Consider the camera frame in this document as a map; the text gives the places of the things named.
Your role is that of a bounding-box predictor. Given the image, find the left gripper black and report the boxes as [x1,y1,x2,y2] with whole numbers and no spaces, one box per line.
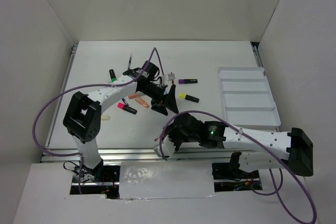
[140,81,178,116]

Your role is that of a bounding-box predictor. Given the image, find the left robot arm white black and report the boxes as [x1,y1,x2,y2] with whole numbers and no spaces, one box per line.
[63,61,178,182]

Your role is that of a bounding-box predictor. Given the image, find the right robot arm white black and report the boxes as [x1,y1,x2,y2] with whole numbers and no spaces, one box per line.
[163,110,313,178]

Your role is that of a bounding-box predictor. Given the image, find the yellow black highlighter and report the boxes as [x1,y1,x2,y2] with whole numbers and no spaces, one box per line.
[179,93,200,103]

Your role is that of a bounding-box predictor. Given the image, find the purple black highlighter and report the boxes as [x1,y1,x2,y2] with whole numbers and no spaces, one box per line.
[178,79,198,84]

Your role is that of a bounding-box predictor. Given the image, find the orange translucent highlighter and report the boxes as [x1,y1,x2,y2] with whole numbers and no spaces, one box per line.
[135,97,150,108]

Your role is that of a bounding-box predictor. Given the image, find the orange grey highlighter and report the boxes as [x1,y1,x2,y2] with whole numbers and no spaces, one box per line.
[128,93,140,99]

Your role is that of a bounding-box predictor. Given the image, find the pink black highlighter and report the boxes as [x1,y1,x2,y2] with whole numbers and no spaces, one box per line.
[118,102,138,114]

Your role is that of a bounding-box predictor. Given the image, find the white foil cover panel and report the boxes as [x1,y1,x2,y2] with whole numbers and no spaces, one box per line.
[119,161,215,199]

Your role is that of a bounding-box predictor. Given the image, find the green black highlighter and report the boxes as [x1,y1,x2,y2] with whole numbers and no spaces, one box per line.
[109,69,117,82]

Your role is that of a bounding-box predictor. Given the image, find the pale yellow highlighter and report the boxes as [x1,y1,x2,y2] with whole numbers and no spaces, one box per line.
[101,115,110,121]

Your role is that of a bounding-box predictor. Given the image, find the white compartment tray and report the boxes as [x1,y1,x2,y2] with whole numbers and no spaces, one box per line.
[218,67,281,131]

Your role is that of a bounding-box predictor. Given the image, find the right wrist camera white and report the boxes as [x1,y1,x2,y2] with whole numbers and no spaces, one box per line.
[153,139,175,158]

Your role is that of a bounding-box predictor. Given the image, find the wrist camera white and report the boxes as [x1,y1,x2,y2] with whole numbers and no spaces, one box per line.
[161,73,175,86]
[153,139,175,158]

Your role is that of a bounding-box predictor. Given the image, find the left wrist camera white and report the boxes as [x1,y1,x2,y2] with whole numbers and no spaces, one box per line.
[161,73,175,86]

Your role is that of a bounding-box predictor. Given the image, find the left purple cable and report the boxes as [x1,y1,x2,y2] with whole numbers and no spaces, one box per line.
[31,47,165,195]

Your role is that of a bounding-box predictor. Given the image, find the aluminium frame rail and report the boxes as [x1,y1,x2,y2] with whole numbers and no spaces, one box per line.
[41,147,232,163]

